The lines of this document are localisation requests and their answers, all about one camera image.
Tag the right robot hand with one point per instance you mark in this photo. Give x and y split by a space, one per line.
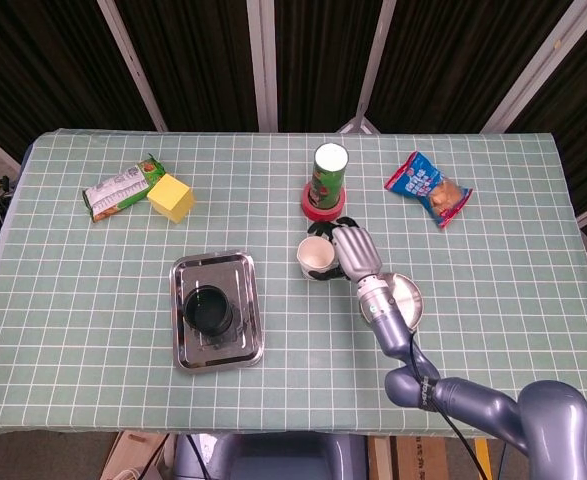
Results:
358 250

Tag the round steel plate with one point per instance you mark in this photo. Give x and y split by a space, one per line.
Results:
409 300

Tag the black cup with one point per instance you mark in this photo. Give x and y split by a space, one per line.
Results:
208 311

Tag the green checked tablecloth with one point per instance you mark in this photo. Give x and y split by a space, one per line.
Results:
98 300

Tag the open cardboard box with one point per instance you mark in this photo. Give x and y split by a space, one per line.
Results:
133 450

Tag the red tape roll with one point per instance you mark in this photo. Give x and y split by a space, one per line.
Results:
318 216

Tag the green chips can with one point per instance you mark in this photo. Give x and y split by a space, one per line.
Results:
328 185

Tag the yellow foam cube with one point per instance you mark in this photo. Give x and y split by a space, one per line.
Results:
170 197

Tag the rectangular steel tray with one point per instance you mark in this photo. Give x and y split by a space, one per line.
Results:
243 350

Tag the brown printed cardboard box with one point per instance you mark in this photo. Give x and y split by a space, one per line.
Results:
418 460

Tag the blue snack bag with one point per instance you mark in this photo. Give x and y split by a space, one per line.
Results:
423 185

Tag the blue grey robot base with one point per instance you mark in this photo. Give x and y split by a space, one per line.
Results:
283 457

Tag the green white snack packet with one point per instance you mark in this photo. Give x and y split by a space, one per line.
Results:
113 192

